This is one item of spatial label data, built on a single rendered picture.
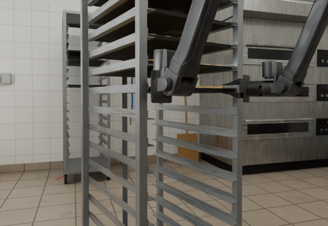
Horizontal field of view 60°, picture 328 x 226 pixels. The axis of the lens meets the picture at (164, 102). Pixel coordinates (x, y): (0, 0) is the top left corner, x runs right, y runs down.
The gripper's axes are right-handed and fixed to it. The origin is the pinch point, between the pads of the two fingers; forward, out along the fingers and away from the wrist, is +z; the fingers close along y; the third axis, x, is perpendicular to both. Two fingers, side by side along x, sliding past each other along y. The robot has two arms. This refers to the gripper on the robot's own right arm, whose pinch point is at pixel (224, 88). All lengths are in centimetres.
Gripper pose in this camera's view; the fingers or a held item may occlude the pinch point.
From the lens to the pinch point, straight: 116.1
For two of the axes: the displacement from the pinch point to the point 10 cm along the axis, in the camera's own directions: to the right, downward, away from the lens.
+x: 4.6, -0.3, 8.9
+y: 0.1, 10.0, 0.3
